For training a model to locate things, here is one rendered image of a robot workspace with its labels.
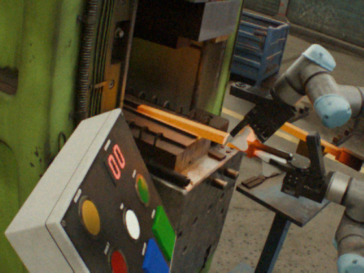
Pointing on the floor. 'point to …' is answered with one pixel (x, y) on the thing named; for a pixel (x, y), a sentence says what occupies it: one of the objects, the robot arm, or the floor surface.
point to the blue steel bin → (259, 47)
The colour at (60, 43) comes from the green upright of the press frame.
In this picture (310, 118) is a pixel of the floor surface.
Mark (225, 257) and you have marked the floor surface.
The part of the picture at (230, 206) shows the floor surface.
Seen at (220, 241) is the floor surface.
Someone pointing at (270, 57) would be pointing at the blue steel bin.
